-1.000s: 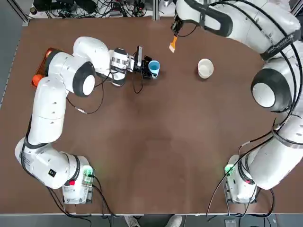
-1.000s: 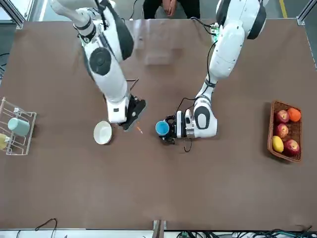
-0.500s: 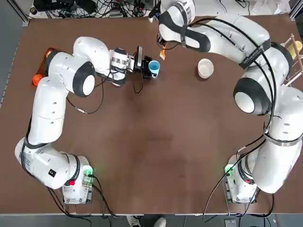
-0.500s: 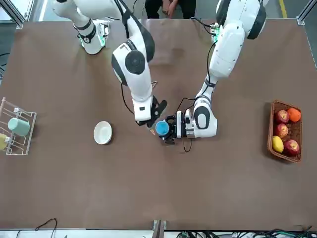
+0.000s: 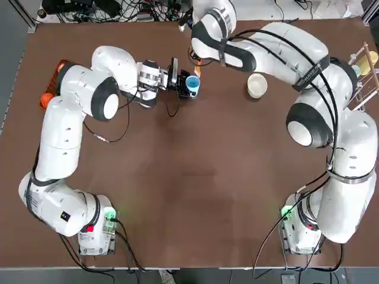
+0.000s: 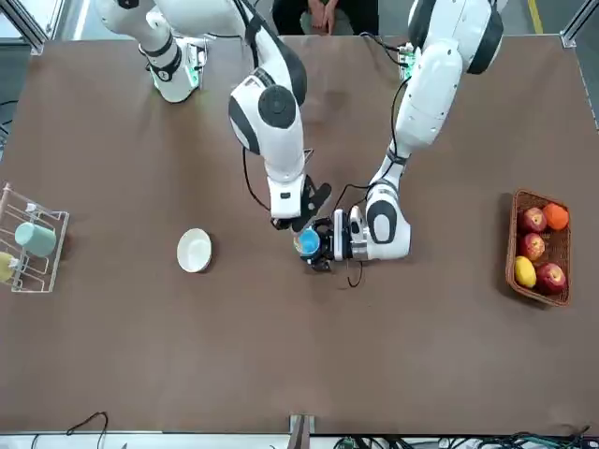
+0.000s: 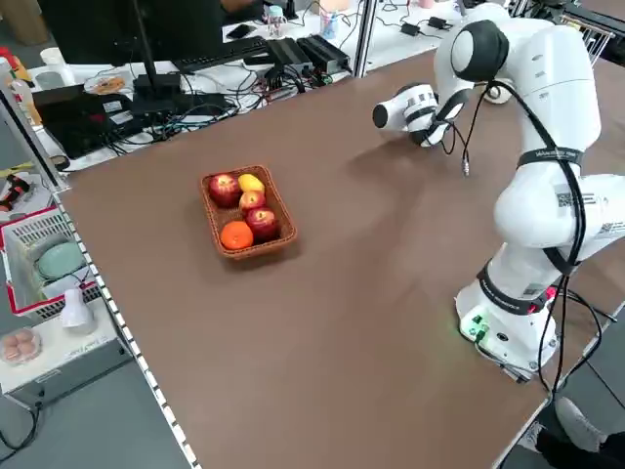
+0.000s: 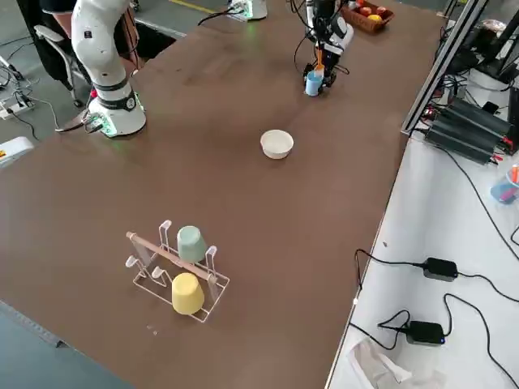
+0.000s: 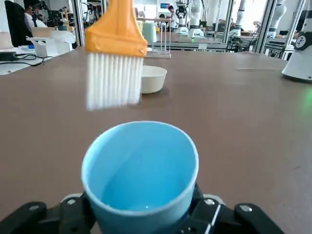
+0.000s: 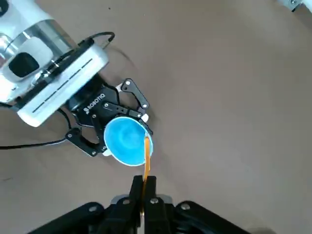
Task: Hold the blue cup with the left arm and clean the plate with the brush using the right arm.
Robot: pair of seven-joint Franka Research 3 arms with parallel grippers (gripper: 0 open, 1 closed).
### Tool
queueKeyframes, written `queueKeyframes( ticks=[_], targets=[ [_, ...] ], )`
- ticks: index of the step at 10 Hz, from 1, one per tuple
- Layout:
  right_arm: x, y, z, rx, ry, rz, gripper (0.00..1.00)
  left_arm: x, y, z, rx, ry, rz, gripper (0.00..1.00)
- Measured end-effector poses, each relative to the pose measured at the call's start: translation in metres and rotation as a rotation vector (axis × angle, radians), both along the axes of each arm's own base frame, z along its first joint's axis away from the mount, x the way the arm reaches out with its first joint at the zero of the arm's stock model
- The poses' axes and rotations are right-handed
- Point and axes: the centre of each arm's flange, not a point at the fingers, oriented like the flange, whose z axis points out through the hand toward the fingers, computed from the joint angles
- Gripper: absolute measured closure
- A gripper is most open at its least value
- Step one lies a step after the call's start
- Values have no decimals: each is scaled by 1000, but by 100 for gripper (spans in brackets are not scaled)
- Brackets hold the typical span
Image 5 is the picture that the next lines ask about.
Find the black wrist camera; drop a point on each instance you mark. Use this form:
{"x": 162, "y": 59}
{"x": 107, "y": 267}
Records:
{"x": 173, "y": 71}
{"x": 186, "y": 19}

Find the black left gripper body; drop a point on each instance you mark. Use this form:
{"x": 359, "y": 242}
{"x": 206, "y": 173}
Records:
{"x": 180, "y": 84}

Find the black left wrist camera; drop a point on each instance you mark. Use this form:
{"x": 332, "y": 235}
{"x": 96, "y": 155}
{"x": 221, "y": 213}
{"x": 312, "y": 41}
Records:
{"x": 173, "y": 71}

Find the white bowl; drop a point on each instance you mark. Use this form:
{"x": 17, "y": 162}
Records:
{"x": 257, "y": 85}

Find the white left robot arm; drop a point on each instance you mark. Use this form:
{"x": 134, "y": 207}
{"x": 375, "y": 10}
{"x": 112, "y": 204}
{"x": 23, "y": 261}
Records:
{"x": 62, "y": 142}

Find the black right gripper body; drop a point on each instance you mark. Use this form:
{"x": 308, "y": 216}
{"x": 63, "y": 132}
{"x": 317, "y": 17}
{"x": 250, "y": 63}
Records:
{"x": 199, "y": 59}

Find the yellow cup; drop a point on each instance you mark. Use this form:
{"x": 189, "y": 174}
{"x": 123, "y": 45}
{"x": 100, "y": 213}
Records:
{"x": 373, "y": 60}

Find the clear plastic bag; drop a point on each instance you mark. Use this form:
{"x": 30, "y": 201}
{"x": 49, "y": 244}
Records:
{"x": 331, "y": 7}

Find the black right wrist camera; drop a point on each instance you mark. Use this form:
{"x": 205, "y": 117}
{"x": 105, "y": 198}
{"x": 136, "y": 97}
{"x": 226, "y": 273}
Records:
{"x": 186, "y": 19}

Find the black power supply box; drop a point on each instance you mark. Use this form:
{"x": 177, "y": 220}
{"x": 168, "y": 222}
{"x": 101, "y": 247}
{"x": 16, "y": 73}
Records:
{"x": 68, "y": 4}

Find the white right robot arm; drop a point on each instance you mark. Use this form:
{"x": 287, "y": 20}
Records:
{"x": 349, "y": 154}

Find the person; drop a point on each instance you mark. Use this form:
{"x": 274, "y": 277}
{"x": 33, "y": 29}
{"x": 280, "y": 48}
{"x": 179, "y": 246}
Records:
{"x": 167, "y": 278}

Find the black tape roll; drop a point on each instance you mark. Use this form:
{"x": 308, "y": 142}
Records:
{"x": 41, "y": 13}

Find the orange brush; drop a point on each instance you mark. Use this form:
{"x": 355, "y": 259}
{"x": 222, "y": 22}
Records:
{"x": 197, "y": 72}

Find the aluminium frame post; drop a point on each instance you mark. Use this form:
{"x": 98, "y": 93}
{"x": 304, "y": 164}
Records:
{"x": 371, "y": 13}

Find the pale green cup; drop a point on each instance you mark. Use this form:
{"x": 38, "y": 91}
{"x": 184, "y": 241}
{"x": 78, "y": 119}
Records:
{"x": 356, "y": 71}

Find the blue plastic cup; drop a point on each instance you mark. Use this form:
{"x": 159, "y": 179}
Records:
{"x": 193, "y": 84}

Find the brown wicker basket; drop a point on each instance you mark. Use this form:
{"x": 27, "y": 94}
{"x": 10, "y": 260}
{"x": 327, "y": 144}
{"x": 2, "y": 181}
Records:
{"x": 52, "y": 80}

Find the orange fruit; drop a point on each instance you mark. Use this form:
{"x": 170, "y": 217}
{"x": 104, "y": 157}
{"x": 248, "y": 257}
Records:
{"x": 46, "y": 100}

